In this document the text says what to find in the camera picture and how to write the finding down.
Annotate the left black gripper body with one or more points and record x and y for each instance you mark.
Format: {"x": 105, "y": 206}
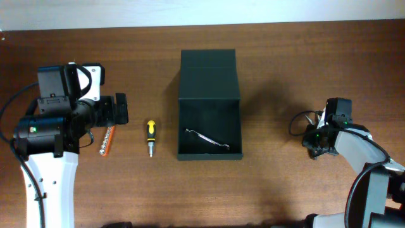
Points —
{"x": 99, "y": 113}

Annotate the orange socket bit rail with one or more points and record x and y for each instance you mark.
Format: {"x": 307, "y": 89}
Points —
{"x": 107, "y": 141}

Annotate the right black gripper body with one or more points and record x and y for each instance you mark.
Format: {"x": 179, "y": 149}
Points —
{"x": 312, "y": 139}

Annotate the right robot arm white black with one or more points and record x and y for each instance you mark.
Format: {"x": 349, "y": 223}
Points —
{"x": 376, "y": 197}

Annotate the black open gift box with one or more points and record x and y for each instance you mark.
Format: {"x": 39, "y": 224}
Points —
{"x": 209, "y": 103}

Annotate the orange black long-nose pliers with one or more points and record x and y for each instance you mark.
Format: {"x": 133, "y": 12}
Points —
{"x": 313, "y": 119}

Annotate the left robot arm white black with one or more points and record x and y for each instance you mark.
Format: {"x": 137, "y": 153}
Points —
{"x": 48, "y": 146}

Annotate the yellow black stubby screwdriver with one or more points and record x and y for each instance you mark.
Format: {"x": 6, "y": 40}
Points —
{"x": 151, "y": 136}

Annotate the silver ring wrench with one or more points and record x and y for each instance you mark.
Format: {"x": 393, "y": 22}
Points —
{"x": 226, "y": 146}

